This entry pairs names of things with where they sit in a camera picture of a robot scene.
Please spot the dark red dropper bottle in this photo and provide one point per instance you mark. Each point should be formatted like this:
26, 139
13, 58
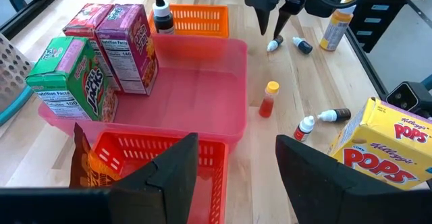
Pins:
303, 129

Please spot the brown dropper bottle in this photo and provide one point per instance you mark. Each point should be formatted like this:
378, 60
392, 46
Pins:
337, 115

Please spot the orange plastic basket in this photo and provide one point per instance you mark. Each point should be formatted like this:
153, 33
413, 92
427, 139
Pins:
199, 18

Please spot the black table-level camera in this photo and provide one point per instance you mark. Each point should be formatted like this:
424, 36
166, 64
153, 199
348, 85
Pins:
408, 97

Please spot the green Apple Jacks cereal box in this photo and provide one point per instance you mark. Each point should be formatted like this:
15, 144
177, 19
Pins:
67, 79

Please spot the red bottle yellow cap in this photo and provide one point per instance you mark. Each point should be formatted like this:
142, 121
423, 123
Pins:
268, 102

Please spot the red plastic basket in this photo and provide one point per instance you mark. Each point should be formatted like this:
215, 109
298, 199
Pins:
135, 146

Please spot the red Froot Loops cereal box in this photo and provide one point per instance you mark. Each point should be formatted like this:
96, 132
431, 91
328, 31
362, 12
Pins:
86, 18

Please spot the yellow Corn Pops cereal box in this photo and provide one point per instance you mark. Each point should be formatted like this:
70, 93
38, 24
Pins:
381, 149

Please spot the dark blue dropper bottle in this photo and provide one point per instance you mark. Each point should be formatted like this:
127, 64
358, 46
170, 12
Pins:
303, 46

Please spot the black food colouring bottle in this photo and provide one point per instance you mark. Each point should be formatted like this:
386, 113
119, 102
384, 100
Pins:
163, 18

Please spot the teal mesh basket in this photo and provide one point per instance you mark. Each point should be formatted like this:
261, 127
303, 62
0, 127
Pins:
13, 79

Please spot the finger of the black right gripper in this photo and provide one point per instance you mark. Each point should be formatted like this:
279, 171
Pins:
283, 20
264, 20

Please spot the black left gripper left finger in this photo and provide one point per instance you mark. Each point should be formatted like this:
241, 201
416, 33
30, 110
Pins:
162, 190

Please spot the purple Raisin Bran cereal box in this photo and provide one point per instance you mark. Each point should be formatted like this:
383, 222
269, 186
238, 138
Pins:
130, 45

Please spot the yellow bottle orange nozzle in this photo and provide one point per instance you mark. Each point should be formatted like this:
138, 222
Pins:
335, 28

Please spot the orange snack bag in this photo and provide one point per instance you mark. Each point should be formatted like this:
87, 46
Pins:
87, 166

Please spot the pink translucent plastic bin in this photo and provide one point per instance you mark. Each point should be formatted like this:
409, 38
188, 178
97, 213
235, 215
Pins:
195, 96

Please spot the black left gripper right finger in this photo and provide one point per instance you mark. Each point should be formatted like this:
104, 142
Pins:
330, 197

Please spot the black drawer cabinet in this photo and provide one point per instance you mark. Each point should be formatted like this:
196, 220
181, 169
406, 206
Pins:
388, 25

